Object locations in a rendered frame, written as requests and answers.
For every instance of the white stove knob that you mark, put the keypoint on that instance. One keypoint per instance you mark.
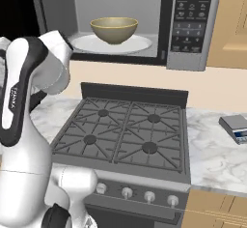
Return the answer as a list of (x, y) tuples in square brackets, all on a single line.
[(149, 196), (101, 188), (172, 201), (127, 192)]

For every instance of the tan wooden base cupboard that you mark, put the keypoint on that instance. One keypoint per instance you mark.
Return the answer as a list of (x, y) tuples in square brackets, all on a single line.
[(218, 211)]

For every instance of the white round turntable plate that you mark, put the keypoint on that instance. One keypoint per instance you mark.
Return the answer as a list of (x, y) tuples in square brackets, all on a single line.
[(138, 43)]

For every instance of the grey gas stove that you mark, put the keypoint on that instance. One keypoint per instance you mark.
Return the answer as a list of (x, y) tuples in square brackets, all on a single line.
[(128, 125)]

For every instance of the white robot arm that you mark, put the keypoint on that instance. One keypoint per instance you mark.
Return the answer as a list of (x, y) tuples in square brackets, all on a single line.
[(25, 174)]

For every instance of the olive ceramic bowl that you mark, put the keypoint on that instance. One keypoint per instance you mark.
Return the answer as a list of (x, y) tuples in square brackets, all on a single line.
[(113, 32)]

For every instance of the grey kitchen scale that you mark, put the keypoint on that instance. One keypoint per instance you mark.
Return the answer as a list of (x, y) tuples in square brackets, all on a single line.
[(236, 125)]

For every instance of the grey microwave oven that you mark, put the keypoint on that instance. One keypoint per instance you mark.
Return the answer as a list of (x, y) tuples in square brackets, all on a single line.
[(189, 22)]

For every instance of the tan wooden wall cupboard door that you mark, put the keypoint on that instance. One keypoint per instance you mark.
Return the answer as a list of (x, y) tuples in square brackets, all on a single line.
[(228, 22)]

